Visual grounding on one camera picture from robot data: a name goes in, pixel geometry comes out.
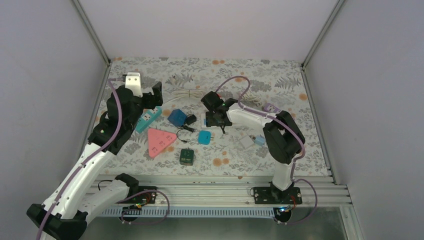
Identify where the light blue plug adapter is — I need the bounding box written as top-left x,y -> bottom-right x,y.
197,130 -> 214,145

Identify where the dark blue cube socket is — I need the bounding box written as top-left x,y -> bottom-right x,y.
167,109 -> 187,127

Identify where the dark green cube adapter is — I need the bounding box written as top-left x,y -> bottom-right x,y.
179,148 -> 195,166

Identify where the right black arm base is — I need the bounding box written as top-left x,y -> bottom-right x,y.
251,184 -> 303,223

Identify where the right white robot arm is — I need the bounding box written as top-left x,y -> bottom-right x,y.
201,91 -> 306,204

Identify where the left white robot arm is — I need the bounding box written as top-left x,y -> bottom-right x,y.
26,82 -> 163,240

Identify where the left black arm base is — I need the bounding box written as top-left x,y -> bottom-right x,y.
118,191 -> 157,222

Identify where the white multicolour power strip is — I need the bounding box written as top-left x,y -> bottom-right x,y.
200,112 -> 207,129

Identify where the teal power strip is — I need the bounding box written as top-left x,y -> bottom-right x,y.
135,106 -> 162,134

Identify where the white flat charger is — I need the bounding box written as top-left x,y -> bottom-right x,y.
239,135 -> 255,149

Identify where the floral table cloth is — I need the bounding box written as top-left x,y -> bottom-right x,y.
102,57 -> 328,177

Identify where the pink triangular power strip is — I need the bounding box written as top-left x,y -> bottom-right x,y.
147,128 -> 177,158

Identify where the pale blue small charger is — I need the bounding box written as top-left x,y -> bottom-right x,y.
250,135 -> 266,146

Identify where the purple power strip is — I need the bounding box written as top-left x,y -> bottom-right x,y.
262,102 -> 281,114

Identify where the black power adapter with cable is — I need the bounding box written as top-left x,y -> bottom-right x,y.
176,114 -> 197,143

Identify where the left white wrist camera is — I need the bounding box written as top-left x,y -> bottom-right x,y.
124,72 -> 143,98

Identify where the white coiled cable with plug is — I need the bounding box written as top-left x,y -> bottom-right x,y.
162,75 -> 208,104

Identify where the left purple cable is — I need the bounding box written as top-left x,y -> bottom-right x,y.
34,77 -> 124,240

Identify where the aluminium rail frame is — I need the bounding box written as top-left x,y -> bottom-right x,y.
39,175 -> 365,240

